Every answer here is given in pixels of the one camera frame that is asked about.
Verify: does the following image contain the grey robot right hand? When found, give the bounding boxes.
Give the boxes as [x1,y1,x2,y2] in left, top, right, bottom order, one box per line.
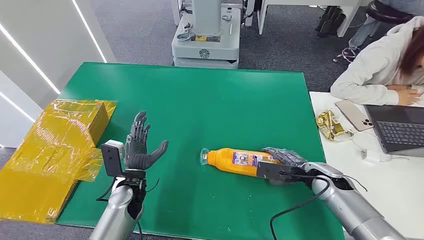
[261,147,311,170]

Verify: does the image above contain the white charger cable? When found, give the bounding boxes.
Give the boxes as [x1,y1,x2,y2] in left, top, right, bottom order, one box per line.
[350,130,412,162]

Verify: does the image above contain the gold snack wrapper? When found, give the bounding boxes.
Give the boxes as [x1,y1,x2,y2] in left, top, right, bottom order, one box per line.
[314,108,355,143]

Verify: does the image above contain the green table mat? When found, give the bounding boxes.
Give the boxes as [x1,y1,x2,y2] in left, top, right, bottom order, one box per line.
[56,61,346,240]

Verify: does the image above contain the white charger adapter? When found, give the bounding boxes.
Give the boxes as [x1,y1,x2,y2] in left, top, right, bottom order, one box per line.
[361,149,386,164]

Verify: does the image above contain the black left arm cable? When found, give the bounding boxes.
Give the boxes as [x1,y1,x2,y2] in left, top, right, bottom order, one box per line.
[95,176,161,240]

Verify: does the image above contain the person's legs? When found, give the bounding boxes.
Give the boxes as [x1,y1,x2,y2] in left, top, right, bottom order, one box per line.
[348,0,424,48]

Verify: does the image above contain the cable bundle on floor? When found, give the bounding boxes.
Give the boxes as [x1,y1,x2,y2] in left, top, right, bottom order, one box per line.
[332,45,362,64]

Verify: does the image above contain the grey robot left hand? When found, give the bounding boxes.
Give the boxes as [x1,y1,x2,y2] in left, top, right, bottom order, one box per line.
[124,110,169,172]

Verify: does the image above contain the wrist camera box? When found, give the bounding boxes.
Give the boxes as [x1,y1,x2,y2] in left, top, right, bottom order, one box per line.
[100,139,126,177]
[256,160,301,185]

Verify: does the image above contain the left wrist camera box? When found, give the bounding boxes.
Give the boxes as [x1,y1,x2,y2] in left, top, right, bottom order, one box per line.
[100,139,126,177]

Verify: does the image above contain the yellow wrapped cardboard box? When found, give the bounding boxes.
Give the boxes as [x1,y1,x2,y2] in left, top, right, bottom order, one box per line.
[0,98,118,225]

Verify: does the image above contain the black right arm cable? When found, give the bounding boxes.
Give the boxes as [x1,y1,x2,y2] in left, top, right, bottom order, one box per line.
[268,170,369,240]

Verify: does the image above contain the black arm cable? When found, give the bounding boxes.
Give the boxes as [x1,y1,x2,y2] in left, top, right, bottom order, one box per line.
[268,170,369,240]
[95,176,161,240]

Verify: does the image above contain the grey laptop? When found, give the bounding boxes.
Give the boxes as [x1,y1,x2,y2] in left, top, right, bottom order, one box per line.
[363,103,424,159]

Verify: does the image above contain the person's hand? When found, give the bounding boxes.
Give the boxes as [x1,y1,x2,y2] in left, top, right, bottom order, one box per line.
[395,86,424,107]

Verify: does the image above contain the beige smartphone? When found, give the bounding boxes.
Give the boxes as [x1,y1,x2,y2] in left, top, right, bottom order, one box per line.
[334,99,375,133]

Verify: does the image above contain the orange plastic bottle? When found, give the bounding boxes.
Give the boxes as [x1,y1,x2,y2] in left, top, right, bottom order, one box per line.
[199,147,283,178]

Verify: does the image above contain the black round stool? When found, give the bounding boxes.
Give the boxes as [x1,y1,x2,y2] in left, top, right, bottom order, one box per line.
[365,0,416,25]

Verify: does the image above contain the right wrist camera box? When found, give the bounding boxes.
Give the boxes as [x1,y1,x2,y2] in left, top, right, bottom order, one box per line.
[256,160,301,185]

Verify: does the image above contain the white desk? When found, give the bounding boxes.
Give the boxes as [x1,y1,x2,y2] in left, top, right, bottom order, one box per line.
[256,0,373,38]

